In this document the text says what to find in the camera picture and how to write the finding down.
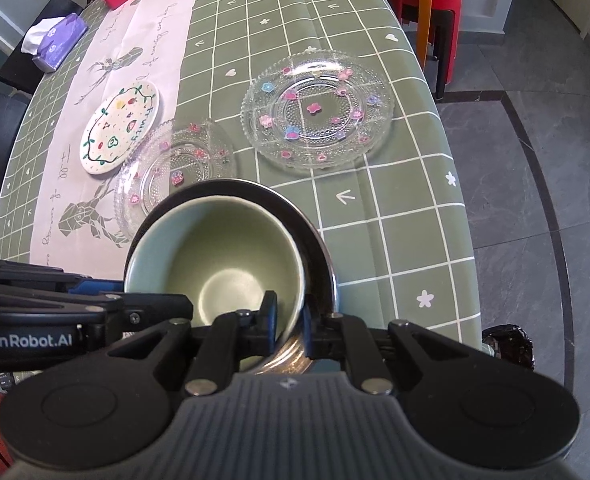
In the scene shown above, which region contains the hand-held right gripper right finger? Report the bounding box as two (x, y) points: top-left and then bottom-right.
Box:
(302, 309), (466, 396)

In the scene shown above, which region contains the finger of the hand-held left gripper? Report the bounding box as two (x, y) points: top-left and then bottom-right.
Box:
(0, 287), (194, 348)
(0, 255), (126, 295)

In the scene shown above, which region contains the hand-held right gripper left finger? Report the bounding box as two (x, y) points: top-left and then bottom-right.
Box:
(107, 290), (280, 396)

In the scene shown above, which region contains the blue steel-lined bowl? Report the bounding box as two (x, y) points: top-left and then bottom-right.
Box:
(140, 178), (340, 376)

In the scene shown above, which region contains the pale green ceramic bowl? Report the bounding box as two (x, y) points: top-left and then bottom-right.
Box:
(124, 196), (306, 361)

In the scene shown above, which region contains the clear glass flower plate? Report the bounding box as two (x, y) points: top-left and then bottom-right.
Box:
(241, 49), (394, 170)
(114, 118), (236, 241)

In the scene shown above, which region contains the white painted ceramic plate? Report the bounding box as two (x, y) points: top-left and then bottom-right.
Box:
(79, 81), (162, 176)

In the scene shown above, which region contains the green checked tablecloth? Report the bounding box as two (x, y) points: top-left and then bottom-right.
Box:
(0, 0), (478, 356)

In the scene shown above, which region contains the black glossy bag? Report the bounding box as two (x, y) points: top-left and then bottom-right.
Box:
(482, 325), (533, 371)

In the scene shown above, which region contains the purple tissue box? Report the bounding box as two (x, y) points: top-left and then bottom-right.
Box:
(21, 14), (88, 72)

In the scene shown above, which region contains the pale deer-print table runner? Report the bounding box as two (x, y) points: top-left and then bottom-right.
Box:
(27, 0), (206, 266)

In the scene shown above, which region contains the red plastic stool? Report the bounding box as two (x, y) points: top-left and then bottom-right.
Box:
(390, 0), (463, 101)

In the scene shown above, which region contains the orange plastic stool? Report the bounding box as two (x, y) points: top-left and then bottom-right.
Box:
(375, 0), (433, 68)

